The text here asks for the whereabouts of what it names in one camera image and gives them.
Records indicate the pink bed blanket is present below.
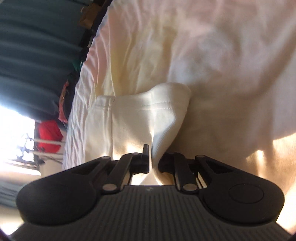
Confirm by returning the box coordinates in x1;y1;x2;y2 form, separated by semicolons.
63;1;295;232

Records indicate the red bag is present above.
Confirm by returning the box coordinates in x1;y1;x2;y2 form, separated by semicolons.
37;120;63;153

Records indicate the teal right curtain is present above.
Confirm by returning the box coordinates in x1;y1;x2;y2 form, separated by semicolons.
1;1;89;121

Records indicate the white tripod stand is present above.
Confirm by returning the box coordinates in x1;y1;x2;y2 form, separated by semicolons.
12;136;65;170

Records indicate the pile of colourful clothes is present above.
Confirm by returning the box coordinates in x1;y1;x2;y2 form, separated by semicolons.
58;1;112;126

